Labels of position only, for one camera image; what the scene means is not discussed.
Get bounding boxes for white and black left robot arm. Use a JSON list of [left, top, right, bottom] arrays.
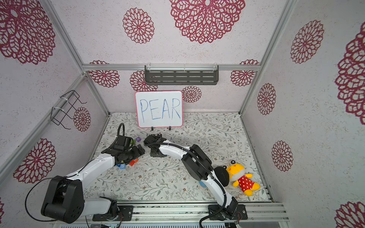
[[40, 123, 145, 224]]

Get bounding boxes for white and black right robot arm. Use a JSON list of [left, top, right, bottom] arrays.
[[144, 134, 238, 219]]

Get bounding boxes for pink framed whiteboard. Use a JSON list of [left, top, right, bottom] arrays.
[[135, 91, 183, 128]]

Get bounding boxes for striped plush doll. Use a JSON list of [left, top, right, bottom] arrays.
[[211, 166, 229, 187]]

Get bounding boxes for yellow plush toy red dress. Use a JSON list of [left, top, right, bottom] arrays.
[[226, 160, 260, 196]]

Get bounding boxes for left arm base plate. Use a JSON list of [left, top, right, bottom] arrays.
[[92, 205, 134, 222]]

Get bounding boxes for dark grey wall shelf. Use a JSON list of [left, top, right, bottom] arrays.
[[144, 66, 219, 86]]

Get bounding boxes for black wire wall rack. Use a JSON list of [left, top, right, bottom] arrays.
[[50, 90, 87, 130]]

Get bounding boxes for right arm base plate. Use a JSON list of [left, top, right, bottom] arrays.
[[209, 204, 248, 221]]

